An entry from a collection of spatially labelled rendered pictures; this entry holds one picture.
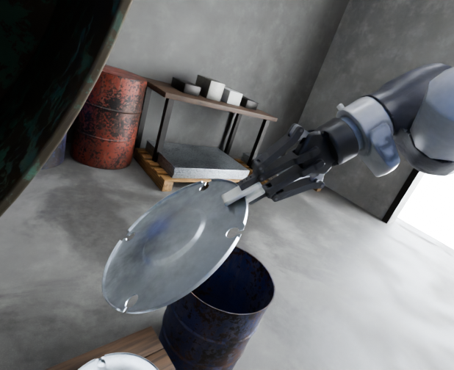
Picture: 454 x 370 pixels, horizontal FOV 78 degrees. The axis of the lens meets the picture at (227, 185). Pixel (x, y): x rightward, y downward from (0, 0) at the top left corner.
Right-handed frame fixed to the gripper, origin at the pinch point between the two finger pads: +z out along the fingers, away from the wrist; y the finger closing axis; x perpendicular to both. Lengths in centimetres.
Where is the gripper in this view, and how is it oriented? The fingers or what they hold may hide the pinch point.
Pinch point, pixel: (242, 194)
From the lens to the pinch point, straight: 48.9
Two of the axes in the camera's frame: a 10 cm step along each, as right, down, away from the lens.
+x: 2.1, 4.3, -8.8
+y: -4.5, -7.5, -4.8
